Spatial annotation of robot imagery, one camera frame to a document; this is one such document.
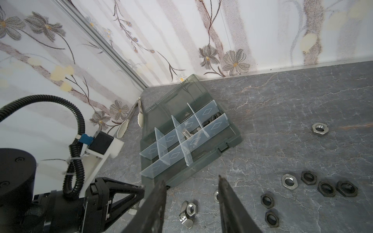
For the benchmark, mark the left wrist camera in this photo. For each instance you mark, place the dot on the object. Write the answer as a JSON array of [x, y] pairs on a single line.
[[99, 148]]

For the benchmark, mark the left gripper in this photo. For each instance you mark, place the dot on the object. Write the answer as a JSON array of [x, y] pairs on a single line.
[[106, 201]]

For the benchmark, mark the metal kitchen tongs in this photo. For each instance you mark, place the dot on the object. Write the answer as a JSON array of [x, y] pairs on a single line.
[[123, 126]]

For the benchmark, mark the black hex nut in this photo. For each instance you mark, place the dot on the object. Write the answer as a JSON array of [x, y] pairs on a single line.
[[309, 178], [347, 189], [326, 189], [272, 219], [267, 201]]

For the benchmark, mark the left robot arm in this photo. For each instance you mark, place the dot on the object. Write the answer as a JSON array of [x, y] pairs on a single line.
[[80, 207]]

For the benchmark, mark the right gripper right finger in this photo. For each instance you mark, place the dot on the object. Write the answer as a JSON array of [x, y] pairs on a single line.
[[233, 215]]

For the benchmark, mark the silver hex nut small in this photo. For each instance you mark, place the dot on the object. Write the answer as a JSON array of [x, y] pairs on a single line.
[[216, 196]]

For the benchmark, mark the green compartment organizer box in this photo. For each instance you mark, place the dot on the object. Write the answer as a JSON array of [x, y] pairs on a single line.
[[165, 153]]

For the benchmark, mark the silver hex bolt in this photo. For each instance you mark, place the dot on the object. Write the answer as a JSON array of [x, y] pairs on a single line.
[[186, 134]]

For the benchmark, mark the silver hex nut by blacks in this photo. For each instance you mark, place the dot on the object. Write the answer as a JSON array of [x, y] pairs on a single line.
[[289, 182]]

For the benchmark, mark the silver hex nut far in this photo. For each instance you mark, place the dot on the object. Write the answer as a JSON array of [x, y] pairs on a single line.
[[320, 128]]

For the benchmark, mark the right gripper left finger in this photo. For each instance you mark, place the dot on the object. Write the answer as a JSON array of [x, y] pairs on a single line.
[[150, 217]]

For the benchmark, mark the silver wing nut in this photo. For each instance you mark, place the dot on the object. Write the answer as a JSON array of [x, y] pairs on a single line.
[[183, 216]]

